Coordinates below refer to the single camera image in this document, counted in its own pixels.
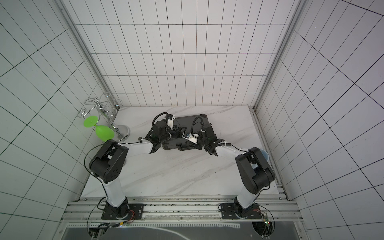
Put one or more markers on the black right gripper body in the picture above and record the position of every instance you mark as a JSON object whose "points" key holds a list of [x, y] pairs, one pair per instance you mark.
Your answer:
{"points": [[202, 137]]}

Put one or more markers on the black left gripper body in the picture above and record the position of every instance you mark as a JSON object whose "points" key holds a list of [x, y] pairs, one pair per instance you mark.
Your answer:
{"points": [[169, 134]]}

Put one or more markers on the dark grey poker set case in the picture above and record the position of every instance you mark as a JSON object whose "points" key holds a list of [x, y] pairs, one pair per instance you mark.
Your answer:
{"points": [[194, 124]]}

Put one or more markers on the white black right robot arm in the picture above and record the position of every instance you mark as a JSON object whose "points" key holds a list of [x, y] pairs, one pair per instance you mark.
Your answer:
{"points": [[253, 166]]}

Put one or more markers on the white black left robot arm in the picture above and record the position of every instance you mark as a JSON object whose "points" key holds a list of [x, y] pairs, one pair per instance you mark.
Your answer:
{"points": [[109, 161]]}

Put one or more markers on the green plastic wine glass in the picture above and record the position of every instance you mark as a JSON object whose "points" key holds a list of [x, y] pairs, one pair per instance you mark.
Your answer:
{"points": [[104, 133]]}

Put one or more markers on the light blue ceramic mug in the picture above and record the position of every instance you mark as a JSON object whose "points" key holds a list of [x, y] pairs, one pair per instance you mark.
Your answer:
{"points": [[265, 154]]}

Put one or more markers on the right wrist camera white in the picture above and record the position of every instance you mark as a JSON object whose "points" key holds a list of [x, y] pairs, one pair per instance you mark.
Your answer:
{"points": [[194, 138]]}

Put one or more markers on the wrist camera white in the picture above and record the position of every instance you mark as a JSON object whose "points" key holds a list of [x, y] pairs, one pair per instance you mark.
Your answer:
{"points": [[170, 121], [194, 138]]}

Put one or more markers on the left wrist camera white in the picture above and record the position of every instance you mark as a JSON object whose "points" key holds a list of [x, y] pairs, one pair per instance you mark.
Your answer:
{"points": [[170, 121]]}

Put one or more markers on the chrome wire glass rack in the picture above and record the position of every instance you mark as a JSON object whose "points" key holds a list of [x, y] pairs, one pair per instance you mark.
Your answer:
{"points": [[106, 108]]}

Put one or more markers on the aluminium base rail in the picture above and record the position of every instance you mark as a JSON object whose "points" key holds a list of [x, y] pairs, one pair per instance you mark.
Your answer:
{"points": [[185, 211]]}

